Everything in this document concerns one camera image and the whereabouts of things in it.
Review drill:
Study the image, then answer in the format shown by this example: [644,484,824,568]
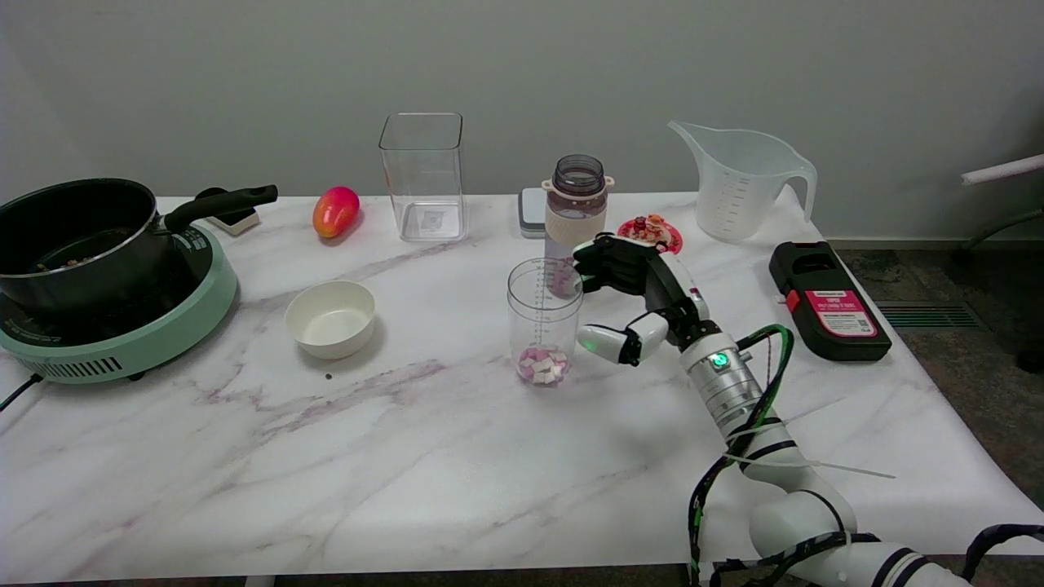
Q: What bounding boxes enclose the red yellow mango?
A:
[312,186,361,240]

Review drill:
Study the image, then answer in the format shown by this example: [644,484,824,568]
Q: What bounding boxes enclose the pink white cubes pile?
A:
[519,346,568,386]

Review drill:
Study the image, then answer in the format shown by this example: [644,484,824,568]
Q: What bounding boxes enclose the red coaster with figurine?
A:
[617,214,684,255]

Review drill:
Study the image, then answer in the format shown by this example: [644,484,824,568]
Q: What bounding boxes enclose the black saucepan with handle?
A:
[0,178,279,315]

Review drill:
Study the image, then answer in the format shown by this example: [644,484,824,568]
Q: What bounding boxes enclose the small white black gadget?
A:
[196,188,262,237]

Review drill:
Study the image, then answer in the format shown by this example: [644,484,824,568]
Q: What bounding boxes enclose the small grey-white box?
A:
[518,188,549,240]

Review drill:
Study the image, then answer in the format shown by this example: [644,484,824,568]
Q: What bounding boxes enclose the floor vent grille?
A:
[874,301,984,329]

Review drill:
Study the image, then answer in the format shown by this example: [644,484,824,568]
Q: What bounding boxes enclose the metal chair leg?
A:
[953,208,1044,263]

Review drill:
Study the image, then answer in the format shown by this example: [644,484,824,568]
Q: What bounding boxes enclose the black cooker power cord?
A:
[0,373,43,413]

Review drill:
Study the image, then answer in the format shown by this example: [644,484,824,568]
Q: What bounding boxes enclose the clear tall measuring cup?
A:
[507,258,585,387]

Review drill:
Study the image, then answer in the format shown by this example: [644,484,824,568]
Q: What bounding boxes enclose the black device pink label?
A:
[768,241,892,362]

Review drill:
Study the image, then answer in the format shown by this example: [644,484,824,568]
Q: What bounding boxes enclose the white bar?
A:
[961,153,1044,187]

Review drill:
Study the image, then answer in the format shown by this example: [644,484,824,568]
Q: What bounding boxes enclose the green induction cooker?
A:
[0,222,239,385]

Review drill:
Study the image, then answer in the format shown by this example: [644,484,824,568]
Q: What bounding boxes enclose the clear water bottle beige band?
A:
[542,154,616,298]

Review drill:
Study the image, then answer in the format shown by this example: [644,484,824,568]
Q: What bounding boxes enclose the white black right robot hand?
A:
[573,233,723,366]

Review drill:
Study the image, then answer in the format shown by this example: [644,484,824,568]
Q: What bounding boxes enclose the white bowl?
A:
[284,280,378,360]

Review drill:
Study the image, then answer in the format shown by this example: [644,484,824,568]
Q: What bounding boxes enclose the clear square plastic container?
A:
[378,113,467,243]

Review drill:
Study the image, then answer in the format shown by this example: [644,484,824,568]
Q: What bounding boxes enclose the black green robot cables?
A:
[688,324,1044,587]

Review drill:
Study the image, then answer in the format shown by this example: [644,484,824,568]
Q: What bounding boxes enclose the large translucent measuring jug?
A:
[667,121,819,244]

